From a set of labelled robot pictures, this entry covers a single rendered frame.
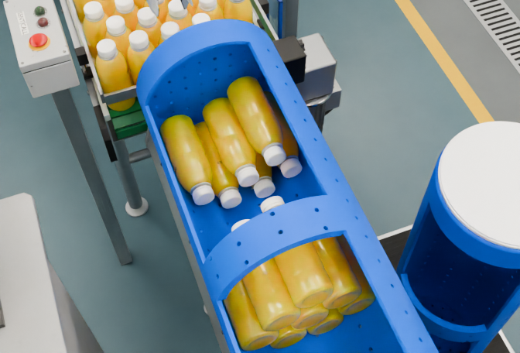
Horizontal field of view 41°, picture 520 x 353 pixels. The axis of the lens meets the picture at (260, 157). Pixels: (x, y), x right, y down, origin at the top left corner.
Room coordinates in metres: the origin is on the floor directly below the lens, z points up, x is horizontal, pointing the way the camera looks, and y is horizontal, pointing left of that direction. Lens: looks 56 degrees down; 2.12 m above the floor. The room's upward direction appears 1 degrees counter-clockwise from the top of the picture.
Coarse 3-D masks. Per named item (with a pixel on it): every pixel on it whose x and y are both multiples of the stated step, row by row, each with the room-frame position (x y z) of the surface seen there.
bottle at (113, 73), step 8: (120, 56) 0.98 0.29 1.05; (96, 64) 0.96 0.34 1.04; (104, 64) 0.95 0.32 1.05; (112, 64) 0.95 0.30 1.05; (120, 64) 0.96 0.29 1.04; (104, 72) 0.95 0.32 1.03; (112, 72) 0.95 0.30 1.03; (120, 72) 0.95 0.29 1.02; (128, 72) 0.98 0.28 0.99; (104, 80) 0.95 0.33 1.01; (112, 80) 0.94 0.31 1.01; (120, 80) 0.95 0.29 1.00; (128, 80) 0.97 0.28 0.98; (104, 88) 0.95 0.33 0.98; (112, 88) 0.94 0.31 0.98; (120, 88) 0.95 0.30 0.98; (112, 104) 0.94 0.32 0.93; (120, 104) 0.94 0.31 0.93; (128, 104) 0.95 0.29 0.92
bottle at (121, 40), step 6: (126, 30) 1.04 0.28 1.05; (108, 36) 1.03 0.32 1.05; (114, 36) 1.03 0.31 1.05; (120, 36) 1.03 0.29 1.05; (126, 36) 1.03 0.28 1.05; (120, 42) 1.02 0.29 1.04; (126, 42) 1.02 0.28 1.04; (120, 48) 1.01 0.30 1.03; (126, 48) 1.02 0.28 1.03; (126, 54) 1.01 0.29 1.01; (132, 84) 1.01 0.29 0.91
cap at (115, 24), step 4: (112, 16) 1.06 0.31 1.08; (116, 16) 1.06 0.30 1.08; (120, 16) 1.06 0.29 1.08; (108, 20) 1.05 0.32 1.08; (112, 20) 1.05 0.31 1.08; (116, 20) 1.05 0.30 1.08; (120, 20) 1.05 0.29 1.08; (124, 20) 1.05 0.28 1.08; (108, 24) 1.04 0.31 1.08; (112, 24) 1.04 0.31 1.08; (116, 24) 1.04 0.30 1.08; (120, 24) 1.04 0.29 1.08; (124, 24) 1.04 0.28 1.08; (108, 28) 1.03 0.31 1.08; (112, 28) 1.03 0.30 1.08; (116, 28) 1.03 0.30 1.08; (120, 28) 1.03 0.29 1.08; (124, 28) 1.04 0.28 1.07; (112, 32) 1.02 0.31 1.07; (116, 32) 1.02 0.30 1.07; (120, 32) 1.03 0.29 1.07
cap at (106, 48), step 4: (104, 40) 0.99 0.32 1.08; (108, 40) 0.99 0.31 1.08; (112, 40) 0.99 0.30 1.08; (100, 44) 0.98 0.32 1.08; (104, 44) 0.98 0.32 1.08; (108, 44) 0.98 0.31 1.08; (112, 44) 0.98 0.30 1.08; (100, 48) 0.97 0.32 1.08; (104, 48) 0.97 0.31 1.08; (108, 48) 0.97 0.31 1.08; (112, 48) 0.97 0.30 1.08; (116, 48) 0.98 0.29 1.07; (100, 52) 0.96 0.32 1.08; (104, 52) 0.96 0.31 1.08; (108, 52) 0.96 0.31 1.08; (112, 52) 0.96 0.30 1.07; (104, 56) 0.96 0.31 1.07; (108, 56) 0.96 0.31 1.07; (112, 56) 0.96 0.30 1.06
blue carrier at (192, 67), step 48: (192, 48) 0.83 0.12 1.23; (240, 48) 0.90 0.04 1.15; (144, 96) 0.79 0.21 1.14; (192, 96) 0.87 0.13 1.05; (288, 96) 0.74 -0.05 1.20; (240, 192) 0.70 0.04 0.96; (288, 192) 0.68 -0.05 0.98; (336, 192) 0.55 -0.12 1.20; (192, 240) 0.51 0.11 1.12; (240, 240) 0.46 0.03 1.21; (288, 240) 0.45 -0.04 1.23; (384, 288) 0.39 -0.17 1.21; (336, 336) 0.40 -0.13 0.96; (384, 336) 0.38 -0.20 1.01
